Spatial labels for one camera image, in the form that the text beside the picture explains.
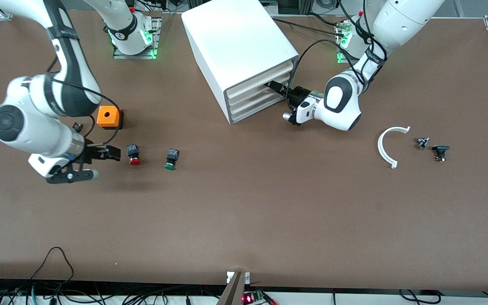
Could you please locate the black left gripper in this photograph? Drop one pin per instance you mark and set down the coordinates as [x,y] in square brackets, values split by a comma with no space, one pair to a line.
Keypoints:
[300,94]

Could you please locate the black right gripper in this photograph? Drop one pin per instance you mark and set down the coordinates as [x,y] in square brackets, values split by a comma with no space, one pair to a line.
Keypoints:
[92,153]

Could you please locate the red push button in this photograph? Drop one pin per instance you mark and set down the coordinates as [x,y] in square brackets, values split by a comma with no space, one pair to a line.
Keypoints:
[134,160]

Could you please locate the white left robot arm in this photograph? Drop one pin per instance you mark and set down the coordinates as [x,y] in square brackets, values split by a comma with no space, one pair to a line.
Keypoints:
[341,101]

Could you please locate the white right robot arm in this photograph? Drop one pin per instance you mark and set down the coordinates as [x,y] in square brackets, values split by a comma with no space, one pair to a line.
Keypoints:
[28,123]

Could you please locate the green push button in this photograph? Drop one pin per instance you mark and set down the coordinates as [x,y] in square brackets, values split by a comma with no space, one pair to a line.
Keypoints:
[171,156]

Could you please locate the orange box with hole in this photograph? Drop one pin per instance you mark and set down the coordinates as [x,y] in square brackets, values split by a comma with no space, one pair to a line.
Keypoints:
[108,116]

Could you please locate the small black contact block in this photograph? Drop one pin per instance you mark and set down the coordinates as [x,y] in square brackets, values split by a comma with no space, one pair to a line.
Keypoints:
[78,126]

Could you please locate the small metal black part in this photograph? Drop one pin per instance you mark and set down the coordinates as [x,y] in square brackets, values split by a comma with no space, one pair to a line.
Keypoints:
[422,143]

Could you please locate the circuit board with red display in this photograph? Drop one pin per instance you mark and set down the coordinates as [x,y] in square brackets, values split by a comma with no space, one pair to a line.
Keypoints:
[250,298]

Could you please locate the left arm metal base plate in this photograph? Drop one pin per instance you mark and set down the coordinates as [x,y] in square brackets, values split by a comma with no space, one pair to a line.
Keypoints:
[339,57]

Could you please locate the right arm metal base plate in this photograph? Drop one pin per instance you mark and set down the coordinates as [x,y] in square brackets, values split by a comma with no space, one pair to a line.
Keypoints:
[142,56]

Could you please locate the white semicircular plastic bracket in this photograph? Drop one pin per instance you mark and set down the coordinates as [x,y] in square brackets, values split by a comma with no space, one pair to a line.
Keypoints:
[380,148]

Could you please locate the black flat-head switch component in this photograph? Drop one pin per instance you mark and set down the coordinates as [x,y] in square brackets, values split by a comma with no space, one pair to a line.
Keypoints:
[440,148]

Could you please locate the grey metal post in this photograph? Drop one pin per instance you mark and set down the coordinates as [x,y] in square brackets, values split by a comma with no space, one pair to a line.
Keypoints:
[235,292]

